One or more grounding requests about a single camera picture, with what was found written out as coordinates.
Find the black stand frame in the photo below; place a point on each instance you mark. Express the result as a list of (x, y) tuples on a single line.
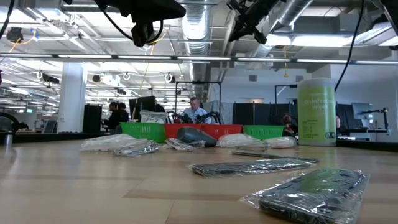
[(199, 82), (284, 86)]

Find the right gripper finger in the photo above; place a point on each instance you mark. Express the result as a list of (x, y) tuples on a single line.
[(260, 36), (245, 28)]

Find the dark grey travel bottle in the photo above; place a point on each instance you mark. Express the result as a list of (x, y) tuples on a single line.
[(194, 136)]

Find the dark computer monitor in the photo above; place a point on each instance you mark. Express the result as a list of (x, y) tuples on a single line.
[(143, 104)]

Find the person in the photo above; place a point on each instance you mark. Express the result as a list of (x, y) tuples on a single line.
[(287, 123), (196, 113), (113, 119), (123, 113)]

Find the black ceiling device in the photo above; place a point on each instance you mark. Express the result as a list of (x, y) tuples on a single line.
[(15, 35)]

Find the green plastic basket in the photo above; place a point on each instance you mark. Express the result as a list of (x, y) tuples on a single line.
[(264, 131), (143, 132)]

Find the overhead light bar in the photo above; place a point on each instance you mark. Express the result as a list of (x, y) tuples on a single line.
[(202, 58)]

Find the white building column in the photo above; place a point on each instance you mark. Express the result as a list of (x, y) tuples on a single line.
[(71, 99)]

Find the silver metal post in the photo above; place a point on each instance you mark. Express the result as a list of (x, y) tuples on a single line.
[(8, 139)]

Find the silver ventilation duct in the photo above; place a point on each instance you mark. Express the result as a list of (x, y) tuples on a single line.
[(196, 25), (292, 12)]

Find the silver plastic-wrapped packet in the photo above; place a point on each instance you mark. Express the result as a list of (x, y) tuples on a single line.
[(182, 144), (136, 148)]

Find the red plastic basket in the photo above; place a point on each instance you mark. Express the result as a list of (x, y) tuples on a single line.
[(227, 130), (171, 130)]

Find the black partition panels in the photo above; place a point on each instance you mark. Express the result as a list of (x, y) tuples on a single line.
[(261, 113)]

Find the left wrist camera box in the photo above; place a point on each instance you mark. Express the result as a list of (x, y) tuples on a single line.
[(143, 34)]

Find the black cabinet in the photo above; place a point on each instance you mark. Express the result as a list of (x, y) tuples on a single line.
[(92, 118)]

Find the monitor on black arm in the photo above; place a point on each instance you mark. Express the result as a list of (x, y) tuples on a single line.
[(362, 110)]

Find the black background robot arm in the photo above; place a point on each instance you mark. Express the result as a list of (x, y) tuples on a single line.
[(178, 118), (210, 117)]

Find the white vanity pack bag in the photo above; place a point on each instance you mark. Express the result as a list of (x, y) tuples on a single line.
[(280, 142), (233, 140), (154, 116), (105, 143)]

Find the disinfecting wipes canister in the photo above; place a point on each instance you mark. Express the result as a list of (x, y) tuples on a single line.
[(316, 115)]

